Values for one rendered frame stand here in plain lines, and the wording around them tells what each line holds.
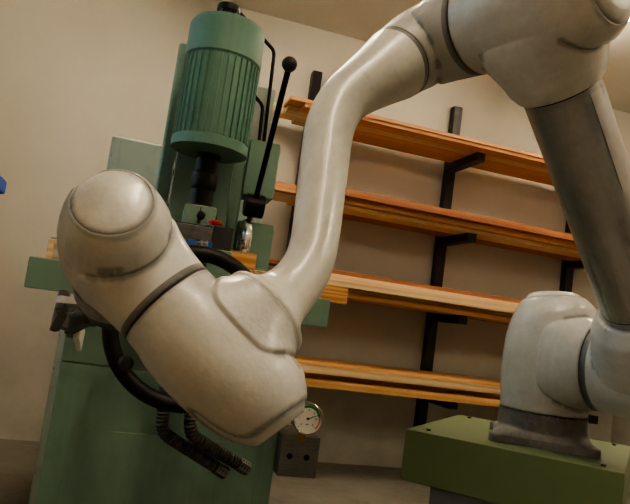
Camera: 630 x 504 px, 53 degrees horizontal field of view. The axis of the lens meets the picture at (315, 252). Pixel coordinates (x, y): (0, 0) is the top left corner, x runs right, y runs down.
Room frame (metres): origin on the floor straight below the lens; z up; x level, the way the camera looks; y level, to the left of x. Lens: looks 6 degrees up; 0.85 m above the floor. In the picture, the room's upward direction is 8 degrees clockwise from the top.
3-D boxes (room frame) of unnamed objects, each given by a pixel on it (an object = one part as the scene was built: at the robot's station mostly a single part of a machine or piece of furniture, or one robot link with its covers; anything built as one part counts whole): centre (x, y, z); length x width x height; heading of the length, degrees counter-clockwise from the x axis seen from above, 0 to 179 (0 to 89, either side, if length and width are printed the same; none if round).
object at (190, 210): (1.46, 0.28, 1.03); 0.14 x 0.07 x 0.09; 13
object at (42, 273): (1.34, 0.26, 0.87); 0.61 x 0.30 x 0.06; 103
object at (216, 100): (1.45, 0.27, 1.35); 0.18 x 0.18 x 0.31
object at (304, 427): (1.30, -0.03, 0.65); 0.06 x 0.04 x 0.08; 103
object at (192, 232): (1.25, 0.23, 0.99); 0.13 x 0.11 x 0.06; 103
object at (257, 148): (1.69, 0.18, 1.23); 0.09 x 0.08 x 0.15; 13
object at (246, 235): (1.60, 0.18, 1.02); 0.12 x 0.03 x 0.12; 13
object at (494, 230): (3.94, -0.91, 1.20); 2.71 x 0.56 x 2.40; 106
